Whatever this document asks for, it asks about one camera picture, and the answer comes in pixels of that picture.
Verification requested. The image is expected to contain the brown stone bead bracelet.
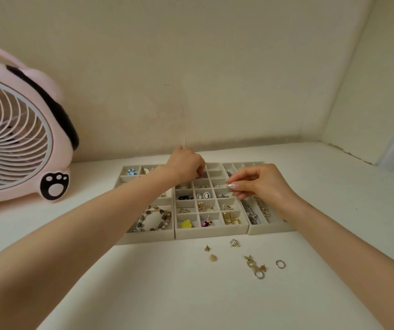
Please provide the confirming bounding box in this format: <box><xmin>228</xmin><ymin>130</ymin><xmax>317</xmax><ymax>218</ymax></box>
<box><xmin>133</xmin><ymin>209</ymin><xmax>173</xmax><ymax>233</ymax></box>

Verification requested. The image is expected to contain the silver chain necklace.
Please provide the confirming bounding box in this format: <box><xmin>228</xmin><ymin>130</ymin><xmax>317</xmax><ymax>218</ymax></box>
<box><xmin>227</xmin><ymin>171</ymin><xmax>261</xmax><ymax>226</ymax></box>

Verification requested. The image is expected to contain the person's right hand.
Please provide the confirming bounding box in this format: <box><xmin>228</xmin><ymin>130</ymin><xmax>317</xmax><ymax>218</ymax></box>
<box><xmin>226</xmin><ymin>164</ymin><xmax>300</xmax><ymax>220</ymax></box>

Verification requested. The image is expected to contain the grey earring grid tray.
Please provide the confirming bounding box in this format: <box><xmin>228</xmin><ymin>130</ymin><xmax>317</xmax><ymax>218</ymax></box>
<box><xmin>173</xmin><ymin>162</ymin><xmax>250</xmax><ymax>240</ymax></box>

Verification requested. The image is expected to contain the white table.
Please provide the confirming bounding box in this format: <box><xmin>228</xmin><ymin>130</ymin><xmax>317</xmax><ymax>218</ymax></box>
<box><xmin>0</xmin><ymin>141</ymin><xmax>394</xmax><ymax>330</ymax></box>

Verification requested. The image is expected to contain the pile of mixed jewelry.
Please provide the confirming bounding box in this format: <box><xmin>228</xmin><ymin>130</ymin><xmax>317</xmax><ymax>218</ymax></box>
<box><xmin>203</xmin><ymin>238</ymin><xmax>286</xmax><ymax>281</ymax></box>

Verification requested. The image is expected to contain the person's left hand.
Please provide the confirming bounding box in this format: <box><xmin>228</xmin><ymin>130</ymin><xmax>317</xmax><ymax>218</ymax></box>
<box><xmin>162</xmin><ymin>145</ymin><xmax>206</xmax><ymax>184</ymax></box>

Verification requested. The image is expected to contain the grey necklace tray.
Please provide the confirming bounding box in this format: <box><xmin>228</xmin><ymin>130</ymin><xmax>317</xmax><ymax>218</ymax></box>
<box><xmin>223</xmin><ymin>161</ymin><xmax>297</xmax><ymax>236</ymax></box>

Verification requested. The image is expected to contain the small pearl bead necklace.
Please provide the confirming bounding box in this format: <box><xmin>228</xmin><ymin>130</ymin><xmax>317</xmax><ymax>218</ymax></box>
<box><xmin>253</xmin><ymin>195</ymin><xmax>272</xmax><ymax>219</ymax></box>

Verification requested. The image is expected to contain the grey bracelet tray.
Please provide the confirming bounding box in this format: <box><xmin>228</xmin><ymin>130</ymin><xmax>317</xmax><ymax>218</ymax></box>
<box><xmin>114</xmin><ymin>165</ymin><xmax>176</xmax><ymax>246</ymax></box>

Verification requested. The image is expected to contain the person's right forearm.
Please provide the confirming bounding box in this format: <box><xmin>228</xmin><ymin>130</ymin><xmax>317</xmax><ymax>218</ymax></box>
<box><xmin>283</xmin><ymin>199</ymin><xmax>394</xmax><ymax>330</ymax></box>

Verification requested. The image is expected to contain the pink animal-shaped desk fan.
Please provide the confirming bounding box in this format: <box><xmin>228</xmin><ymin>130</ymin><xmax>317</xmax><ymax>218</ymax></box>
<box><xmin>0</xmin><ymin>37</ymin><xmax>80</xmax><ymax>224</ymax></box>

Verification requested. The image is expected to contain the person's left forearm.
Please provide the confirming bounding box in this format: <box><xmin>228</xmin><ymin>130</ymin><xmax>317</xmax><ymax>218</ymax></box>
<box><xmin>0</xmin><ymin>166</ymin><xmax>180</xmax><ymax>330</ymax></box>

